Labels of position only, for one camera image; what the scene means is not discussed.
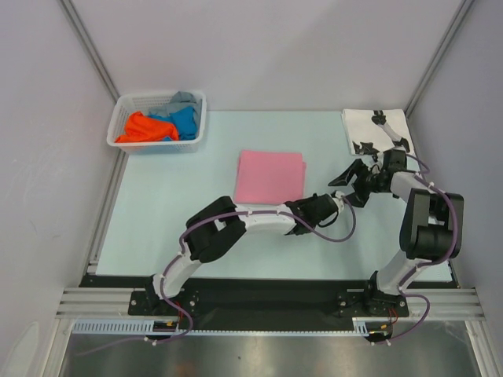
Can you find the left slotted cable duct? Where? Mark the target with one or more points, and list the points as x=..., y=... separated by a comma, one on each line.
x=125, y=327

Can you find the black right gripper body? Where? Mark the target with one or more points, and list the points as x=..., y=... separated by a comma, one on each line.
x=368, y=181

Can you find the blue t shirt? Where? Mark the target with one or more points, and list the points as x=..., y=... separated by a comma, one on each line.
x=176, y=126

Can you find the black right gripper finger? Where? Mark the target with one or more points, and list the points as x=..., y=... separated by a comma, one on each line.
x=358, y=199
x=357, y=167

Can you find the grey t shirt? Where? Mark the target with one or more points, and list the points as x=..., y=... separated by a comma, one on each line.
x=177, y=103

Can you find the pink t shirt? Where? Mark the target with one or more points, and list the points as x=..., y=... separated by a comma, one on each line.
x=270, y=178

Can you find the orange t shirt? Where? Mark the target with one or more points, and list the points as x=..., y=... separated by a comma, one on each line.
x=137, y=129

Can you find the folded white printed t shirt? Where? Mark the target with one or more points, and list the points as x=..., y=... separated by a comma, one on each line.
x=370, y=132

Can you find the aluminium frame rail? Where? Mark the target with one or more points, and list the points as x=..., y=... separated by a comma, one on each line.
x=100, y=303

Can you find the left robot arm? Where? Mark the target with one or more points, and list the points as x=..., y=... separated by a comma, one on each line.
x=214, y=231

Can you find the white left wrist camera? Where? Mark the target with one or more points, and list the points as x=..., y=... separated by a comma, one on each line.
x=338, y=196

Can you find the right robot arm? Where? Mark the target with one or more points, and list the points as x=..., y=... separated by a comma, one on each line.
x=430, y=234

